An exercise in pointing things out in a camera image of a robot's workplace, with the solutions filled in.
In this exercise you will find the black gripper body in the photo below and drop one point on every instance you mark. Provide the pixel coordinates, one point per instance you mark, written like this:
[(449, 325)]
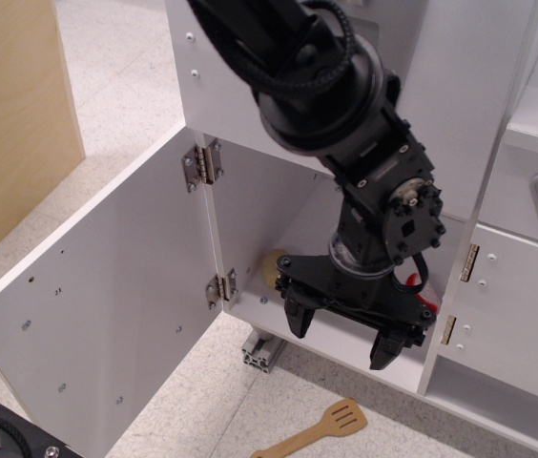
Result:
[(383, 303)]

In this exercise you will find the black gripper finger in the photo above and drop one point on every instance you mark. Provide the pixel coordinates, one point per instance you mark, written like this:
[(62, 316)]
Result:
[(299, 315), (386, 348)]

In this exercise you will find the white low fridge door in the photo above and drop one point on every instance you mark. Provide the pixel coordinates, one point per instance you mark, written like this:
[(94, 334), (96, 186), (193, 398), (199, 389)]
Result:
[(96, 318)]

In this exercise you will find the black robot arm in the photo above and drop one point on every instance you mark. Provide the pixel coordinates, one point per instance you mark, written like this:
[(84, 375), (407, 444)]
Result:
[(322, 91)]

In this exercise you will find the white toy fridge cabinet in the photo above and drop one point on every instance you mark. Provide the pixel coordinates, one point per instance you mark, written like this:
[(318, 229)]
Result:
[(470, 90)]

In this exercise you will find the red white toy apple slice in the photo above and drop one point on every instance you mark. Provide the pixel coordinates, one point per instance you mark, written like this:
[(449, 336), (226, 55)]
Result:
[(428, 295)]

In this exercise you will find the aluminium extrusion foot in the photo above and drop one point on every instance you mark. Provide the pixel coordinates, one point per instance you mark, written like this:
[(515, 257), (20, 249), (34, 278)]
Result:
[(262, 349)]

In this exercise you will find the beige toy food ball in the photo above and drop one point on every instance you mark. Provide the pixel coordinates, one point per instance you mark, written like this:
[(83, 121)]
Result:
[(269, 271)]

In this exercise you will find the lower brass oven hinge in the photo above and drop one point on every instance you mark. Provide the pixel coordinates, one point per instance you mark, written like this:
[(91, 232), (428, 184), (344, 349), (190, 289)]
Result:
[(448, 329)]

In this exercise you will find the brass oven hinge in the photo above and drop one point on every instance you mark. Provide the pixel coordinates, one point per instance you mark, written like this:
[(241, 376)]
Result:
[(448, 329), (470, 262)]

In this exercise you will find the wooden slotted spatula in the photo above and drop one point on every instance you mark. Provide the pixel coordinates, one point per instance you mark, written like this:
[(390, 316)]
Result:
[(341, 419)]

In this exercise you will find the lower metal door hinge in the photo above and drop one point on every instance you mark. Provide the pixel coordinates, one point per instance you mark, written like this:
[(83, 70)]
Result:
[(221, 289)]

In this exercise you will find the metal door hinge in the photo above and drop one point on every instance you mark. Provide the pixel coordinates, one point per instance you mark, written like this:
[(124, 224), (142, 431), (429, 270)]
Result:
[(221, 289), (202, 165)]

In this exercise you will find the upper brass oven hinge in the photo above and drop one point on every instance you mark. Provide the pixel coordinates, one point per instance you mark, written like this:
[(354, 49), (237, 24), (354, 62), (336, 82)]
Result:
[(470, 262)]

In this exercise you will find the white oven cabinet door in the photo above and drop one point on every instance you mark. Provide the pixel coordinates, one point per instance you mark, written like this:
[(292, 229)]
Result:
[(496, 311)]

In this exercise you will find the upper metal door hinge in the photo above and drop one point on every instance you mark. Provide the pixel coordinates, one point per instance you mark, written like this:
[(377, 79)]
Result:
[(202, 165)]

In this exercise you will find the light wooden panel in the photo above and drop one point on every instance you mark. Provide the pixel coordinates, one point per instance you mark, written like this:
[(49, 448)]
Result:
[(40, 140)]

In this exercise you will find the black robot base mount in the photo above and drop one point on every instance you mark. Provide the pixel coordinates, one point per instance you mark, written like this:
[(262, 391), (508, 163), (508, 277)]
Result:
[(21, 438)]

